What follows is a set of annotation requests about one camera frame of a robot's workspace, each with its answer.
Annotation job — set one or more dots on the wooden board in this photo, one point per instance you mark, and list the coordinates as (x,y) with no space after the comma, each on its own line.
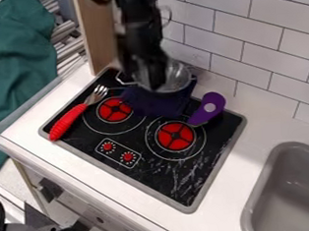
(97,35)

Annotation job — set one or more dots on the toy stove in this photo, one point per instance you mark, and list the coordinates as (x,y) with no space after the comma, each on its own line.
(160,163)

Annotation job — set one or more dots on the green cloth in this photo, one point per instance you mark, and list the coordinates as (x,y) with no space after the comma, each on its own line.
(13,57)

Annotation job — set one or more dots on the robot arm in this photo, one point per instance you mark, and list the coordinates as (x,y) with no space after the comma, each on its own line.
(133,10)

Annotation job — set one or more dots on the silver pan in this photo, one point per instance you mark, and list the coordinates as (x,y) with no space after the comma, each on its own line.
(179,75)

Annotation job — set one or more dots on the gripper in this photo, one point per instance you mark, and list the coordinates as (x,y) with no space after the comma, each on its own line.
(144,60)

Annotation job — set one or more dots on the toy sink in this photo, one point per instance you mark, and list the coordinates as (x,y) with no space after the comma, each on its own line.
(293,194)

